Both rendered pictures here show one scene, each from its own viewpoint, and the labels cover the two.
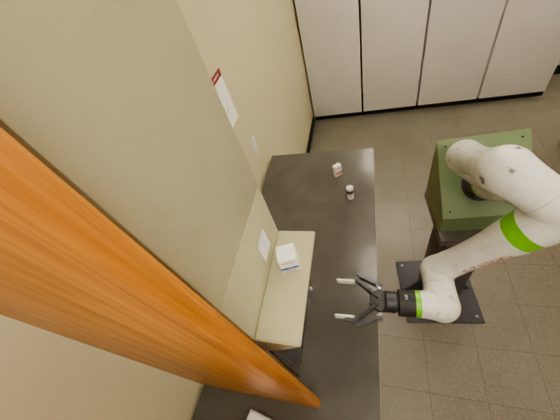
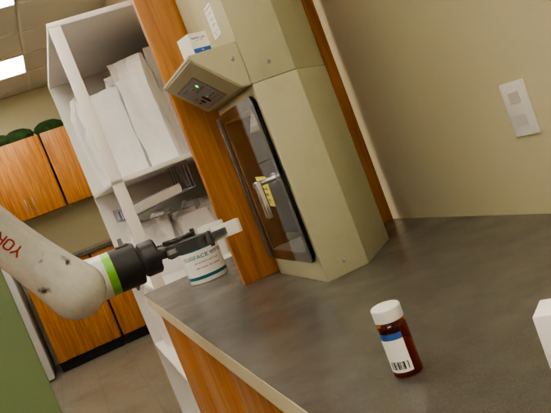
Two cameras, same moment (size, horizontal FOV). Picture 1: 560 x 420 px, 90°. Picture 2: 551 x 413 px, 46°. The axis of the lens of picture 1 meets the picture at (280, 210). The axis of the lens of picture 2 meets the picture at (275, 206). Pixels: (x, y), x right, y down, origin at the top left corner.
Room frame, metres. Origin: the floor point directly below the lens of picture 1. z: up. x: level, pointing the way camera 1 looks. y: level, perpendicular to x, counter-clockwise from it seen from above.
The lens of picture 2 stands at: (1.51, -1.03, 1.27)
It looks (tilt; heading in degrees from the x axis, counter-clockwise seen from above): 5 degrees down; 135
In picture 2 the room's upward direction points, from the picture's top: 21 degrees counter-clockwise
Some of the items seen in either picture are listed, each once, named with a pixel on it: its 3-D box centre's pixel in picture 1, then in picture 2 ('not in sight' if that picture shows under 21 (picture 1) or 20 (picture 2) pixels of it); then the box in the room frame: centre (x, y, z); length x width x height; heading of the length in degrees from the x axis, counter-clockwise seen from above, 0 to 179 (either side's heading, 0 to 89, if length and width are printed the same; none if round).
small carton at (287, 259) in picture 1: (287, 257); (195, 48); (0.41, 0.03, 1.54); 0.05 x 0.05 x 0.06; 82
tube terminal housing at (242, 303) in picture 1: (247, 299); (290, 114); (0.45, 0.21, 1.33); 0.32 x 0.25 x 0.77; 153
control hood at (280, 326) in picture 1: (291, 287); (203, 85); (0.37, 0.05, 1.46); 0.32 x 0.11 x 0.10; 153
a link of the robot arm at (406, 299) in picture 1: (405, 302); (127, 265); (0.31, -0.29, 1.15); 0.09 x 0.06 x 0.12; 153
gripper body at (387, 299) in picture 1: (382, 301); (161, 253); (0.34, -0.23, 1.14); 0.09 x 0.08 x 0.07; 63
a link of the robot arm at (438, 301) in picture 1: (437, 302); (82, 285); (0.27, -0.38, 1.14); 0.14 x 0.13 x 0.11; 63
